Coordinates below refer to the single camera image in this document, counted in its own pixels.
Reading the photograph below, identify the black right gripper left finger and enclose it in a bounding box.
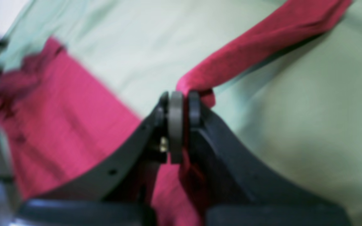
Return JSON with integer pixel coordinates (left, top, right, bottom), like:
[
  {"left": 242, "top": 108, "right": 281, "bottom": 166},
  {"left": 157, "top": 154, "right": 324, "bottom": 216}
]
[{"left": 18, "top": 92, "right": 169, "bottom": 226}]

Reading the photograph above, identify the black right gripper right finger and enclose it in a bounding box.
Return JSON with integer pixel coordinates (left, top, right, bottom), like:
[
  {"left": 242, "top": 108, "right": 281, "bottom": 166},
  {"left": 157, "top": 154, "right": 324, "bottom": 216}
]
[{"left": 187, "top": 92, "right": 352, "bottom": 226}]

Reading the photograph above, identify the red long-sleeve T-shirt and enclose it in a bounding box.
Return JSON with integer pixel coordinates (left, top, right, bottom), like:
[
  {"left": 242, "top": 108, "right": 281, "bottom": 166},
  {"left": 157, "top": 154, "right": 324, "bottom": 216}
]
[{"left": 0, "top": 0, "right": 353, "bottom": 226}]

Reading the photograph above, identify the green table cloth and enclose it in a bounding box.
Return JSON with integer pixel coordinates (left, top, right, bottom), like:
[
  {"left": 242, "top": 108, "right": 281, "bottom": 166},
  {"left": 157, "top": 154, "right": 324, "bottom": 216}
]
[{"left": 0, "top": 0, "right": 362, "bottom": 226}]

